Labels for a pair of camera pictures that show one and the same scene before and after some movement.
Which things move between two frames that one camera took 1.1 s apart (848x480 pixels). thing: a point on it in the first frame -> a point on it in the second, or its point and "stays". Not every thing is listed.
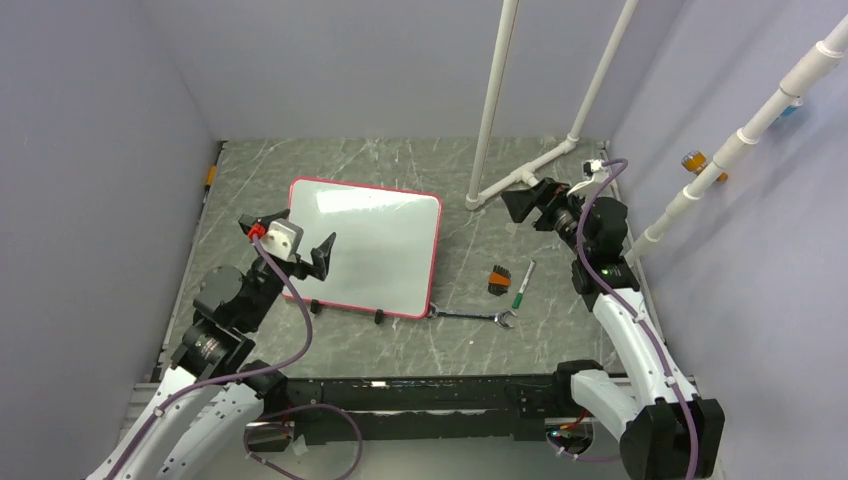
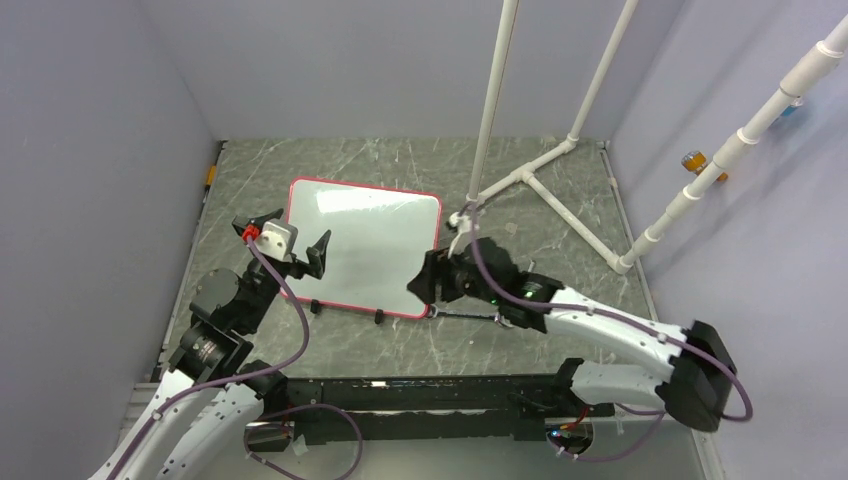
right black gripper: x=554 y=196 -> x=436 y=270
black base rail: x=490 y=407 stays
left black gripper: x=320 y=257 stays
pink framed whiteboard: x=385 y=251 stays
